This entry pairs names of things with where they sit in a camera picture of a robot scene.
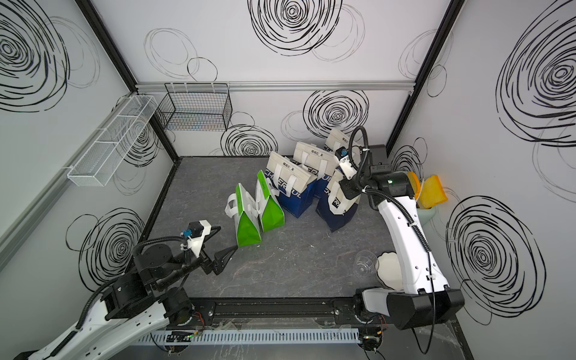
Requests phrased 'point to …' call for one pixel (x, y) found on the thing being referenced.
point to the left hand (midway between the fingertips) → (227, 238)
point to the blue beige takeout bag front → (332, 208)
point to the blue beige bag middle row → (317, 160)
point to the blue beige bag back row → (336, 139)
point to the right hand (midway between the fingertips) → (349, 179)
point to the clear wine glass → (366, 263)
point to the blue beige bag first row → (292, 184)
